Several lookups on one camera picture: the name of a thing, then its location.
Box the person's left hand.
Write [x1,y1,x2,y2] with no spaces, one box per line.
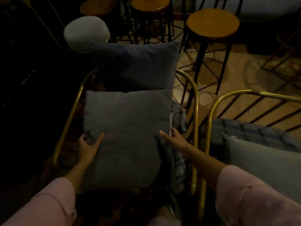
[77,133,105,164]

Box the person's right hand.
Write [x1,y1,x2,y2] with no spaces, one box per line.
[159,127,191,155]

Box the grey square cushion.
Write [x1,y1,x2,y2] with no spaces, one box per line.
[81,89,173,192]

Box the person's right forearm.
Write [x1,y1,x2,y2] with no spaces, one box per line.
[182,145,227,192]

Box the person's left forearm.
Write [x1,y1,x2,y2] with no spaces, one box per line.
[63,160,89,194]

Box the plaid seat cushion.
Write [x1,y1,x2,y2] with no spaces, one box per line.
[210,118,301,154]
[162,102,189,194]

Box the dark blue square cushion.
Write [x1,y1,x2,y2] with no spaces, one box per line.
[89,40,181,93]

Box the pink left sleeve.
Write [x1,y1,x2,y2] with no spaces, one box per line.
[0,177,77,226]

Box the pink sleeve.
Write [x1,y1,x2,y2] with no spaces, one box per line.
[0,177,77,226]
[216,165,301,226]

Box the light grey cushion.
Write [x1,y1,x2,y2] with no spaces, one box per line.
[222,133,301,203]

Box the white round cushion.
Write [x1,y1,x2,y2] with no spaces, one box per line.
[63,16,111,53]

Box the pink right sleeve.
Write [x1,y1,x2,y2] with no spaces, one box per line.
[216,165,301,226]

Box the white sofa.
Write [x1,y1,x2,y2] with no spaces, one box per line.
[195,0,301,22]

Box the gold metal frame chair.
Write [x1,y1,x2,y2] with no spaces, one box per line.
[52,68,199,196]
[197,90,301,223]

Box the dark metal frame chair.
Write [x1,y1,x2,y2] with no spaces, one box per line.
[261,28,301,88]

